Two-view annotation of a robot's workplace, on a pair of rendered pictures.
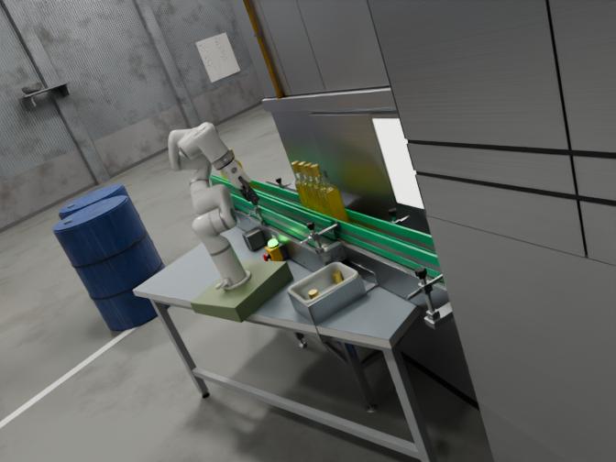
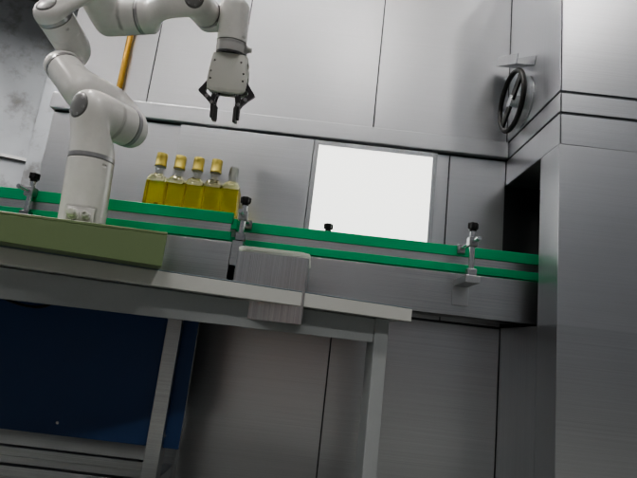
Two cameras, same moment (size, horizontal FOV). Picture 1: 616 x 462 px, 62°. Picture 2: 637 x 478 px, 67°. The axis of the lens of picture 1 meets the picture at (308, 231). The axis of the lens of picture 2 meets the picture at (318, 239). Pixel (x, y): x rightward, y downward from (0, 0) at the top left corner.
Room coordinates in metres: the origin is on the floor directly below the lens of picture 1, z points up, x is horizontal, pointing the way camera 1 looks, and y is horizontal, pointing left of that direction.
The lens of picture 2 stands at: (1.08, 1.14, 0.65)
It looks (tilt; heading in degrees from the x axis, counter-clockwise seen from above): 12 degrees up; 290
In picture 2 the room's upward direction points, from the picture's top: 7 degrees clockwise
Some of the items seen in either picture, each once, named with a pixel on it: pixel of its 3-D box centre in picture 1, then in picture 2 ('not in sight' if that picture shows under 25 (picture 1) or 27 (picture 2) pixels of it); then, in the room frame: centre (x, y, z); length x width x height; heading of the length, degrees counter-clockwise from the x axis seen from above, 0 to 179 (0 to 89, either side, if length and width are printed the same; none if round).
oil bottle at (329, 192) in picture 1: (335, 208); (227, 215); (1.86, -0.13, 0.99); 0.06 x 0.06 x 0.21; 20
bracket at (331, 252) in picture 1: (332, 255); (239, 255); (1.76, -0.06, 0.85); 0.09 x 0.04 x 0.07; 110
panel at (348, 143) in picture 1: (382, 159); (303, 186); (1.71, -0.33, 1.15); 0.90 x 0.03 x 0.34; 20
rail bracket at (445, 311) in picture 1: (437, 301); (468, 264); (1.15, -0.26, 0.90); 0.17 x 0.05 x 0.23; 110
